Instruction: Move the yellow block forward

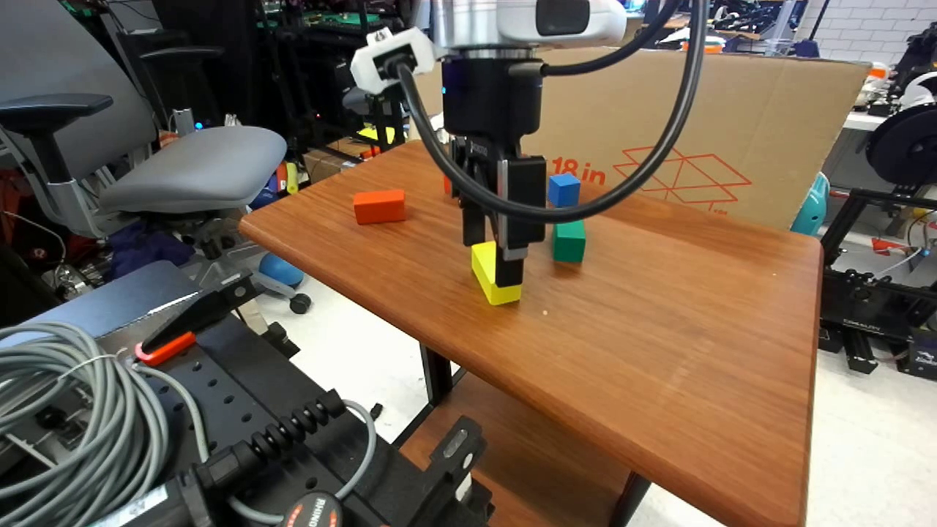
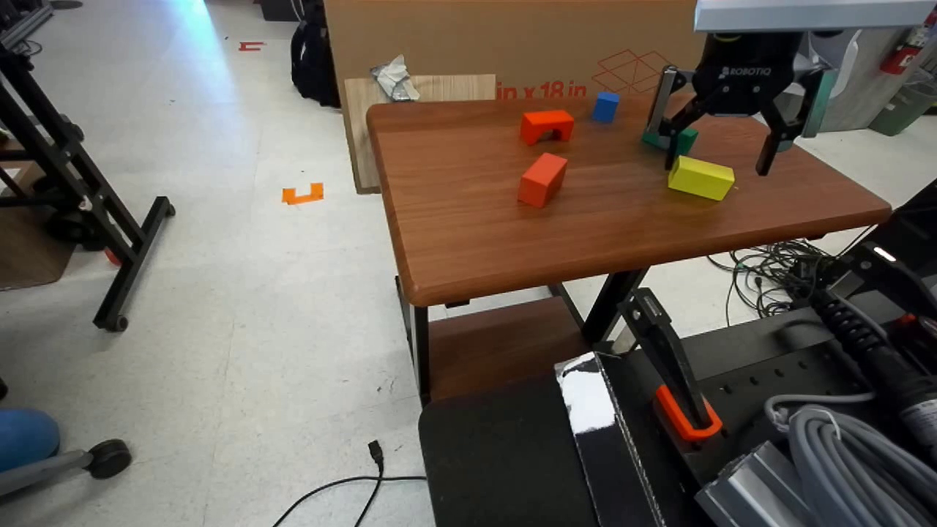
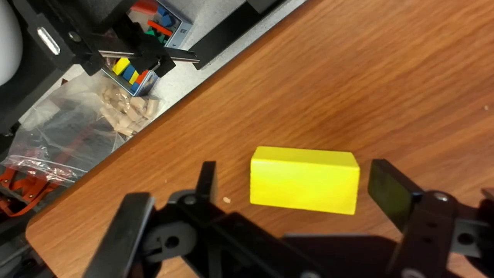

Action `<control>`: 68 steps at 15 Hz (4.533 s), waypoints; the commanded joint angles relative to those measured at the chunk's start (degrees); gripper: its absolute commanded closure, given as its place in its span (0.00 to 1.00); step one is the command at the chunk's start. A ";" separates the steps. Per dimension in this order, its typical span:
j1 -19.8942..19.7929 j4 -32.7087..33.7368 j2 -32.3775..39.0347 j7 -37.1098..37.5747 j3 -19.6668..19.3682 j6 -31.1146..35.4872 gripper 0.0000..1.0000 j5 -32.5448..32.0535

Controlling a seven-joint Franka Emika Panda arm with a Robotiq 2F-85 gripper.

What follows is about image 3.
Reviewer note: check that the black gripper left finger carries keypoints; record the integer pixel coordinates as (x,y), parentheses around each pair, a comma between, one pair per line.
(170,237)

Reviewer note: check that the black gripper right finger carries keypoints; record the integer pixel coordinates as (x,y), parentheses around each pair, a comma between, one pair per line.
(394,193)

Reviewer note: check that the yellow rectangular block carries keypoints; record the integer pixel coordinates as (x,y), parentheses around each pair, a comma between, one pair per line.
(303,180)

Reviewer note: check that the clear plastic bag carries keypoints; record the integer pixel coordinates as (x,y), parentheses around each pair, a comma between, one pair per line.
(66,129)

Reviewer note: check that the red plastic object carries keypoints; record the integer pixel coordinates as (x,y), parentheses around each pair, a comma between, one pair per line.
(23,187)

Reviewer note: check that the clear box of coloured blocks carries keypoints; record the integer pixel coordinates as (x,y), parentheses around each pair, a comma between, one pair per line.
(170,24)

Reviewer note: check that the white rounded object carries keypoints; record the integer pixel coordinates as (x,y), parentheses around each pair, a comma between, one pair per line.
(8,41)

